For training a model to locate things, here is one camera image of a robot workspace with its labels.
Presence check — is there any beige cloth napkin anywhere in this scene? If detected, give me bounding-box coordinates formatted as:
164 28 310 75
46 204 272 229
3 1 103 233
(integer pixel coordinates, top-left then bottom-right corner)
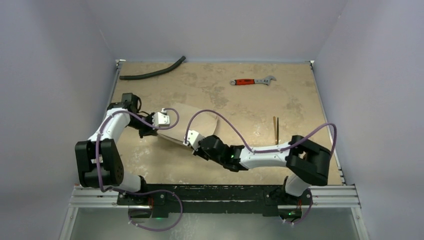
155 102 220 148

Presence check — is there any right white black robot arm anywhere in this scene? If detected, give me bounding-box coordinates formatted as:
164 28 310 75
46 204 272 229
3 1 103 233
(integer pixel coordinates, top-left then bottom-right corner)
186 132 332 204

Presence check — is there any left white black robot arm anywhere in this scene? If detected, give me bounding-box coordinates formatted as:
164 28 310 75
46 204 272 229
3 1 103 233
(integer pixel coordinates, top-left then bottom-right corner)
75 93 157 205

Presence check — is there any black foam tube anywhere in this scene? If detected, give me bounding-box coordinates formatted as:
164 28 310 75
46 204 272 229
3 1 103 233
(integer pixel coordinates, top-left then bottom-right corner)
119 55 187 81

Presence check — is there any gold spoon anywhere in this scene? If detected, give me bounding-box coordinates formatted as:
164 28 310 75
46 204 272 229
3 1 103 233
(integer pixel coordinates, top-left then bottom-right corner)
272 116 278 145

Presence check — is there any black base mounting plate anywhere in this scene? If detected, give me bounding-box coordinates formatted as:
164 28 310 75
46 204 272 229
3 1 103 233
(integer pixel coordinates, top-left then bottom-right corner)
117 183 312 218

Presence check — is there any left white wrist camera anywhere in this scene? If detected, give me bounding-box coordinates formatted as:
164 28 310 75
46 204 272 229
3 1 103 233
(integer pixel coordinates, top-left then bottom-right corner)
152 108 171 128

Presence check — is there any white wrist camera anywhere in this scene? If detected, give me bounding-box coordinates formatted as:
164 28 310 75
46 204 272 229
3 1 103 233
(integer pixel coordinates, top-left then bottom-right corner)
183 130 204 149
152 108 171 128

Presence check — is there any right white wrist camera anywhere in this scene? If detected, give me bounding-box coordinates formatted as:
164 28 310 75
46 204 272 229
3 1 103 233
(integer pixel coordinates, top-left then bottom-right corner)
183 130 204 149

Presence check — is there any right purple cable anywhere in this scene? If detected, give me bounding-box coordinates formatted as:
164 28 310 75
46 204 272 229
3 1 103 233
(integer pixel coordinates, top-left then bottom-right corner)
183 109 337 227

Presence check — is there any purple cable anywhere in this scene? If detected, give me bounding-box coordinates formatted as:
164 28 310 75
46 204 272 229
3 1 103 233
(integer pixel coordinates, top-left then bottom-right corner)
95 107 184 233
183 109 337 227

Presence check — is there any left aluminium side rail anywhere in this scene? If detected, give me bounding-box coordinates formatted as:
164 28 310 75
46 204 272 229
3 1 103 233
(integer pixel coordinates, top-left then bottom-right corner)
82 59 127 185

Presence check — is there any aluminium side rail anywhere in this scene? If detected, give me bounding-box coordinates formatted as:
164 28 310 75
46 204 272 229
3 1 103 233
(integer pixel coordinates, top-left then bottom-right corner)
308 60 346 186
82 59 127 185

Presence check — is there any red handled adjustable wrench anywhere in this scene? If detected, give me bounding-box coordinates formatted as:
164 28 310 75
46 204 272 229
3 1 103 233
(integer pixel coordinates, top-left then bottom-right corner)
229 75 277 86

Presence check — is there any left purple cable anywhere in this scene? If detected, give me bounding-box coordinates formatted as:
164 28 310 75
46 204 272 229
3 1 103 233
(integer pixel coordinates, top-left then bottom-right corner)
95 107 184 233

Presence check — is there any right aluminium side rail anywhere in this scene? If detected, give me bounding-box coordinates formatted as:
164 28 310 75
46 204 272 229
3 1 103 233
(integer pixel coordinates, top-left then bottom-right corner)
308 60 346 186

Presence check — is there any aluminium front rail frame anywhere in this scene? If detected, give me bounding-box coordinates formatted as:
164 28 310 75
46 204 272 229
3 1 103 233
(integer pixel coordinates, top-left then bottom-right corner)
59 185 370 240

